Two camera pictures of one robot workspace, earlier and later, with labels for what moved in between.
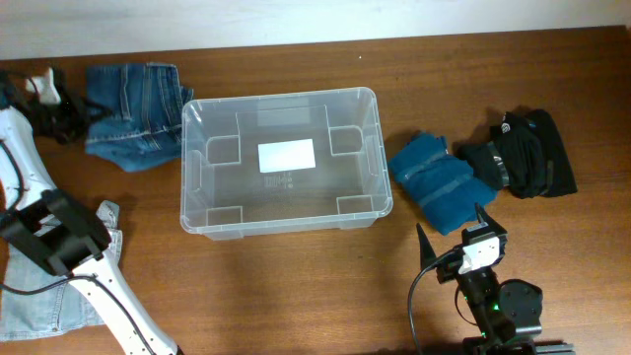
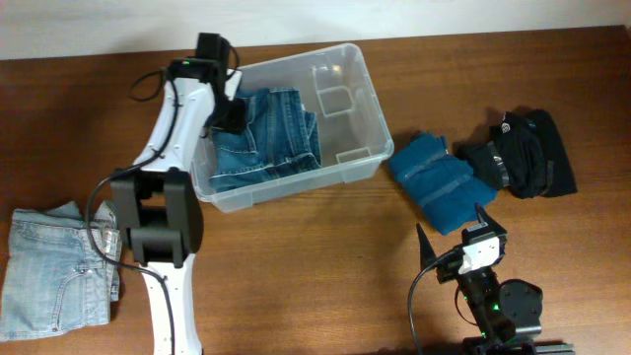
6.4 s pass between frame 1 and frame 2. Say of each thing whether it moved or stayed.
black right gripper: stayed
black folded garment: stayed
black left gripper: moved
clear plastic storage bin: moved
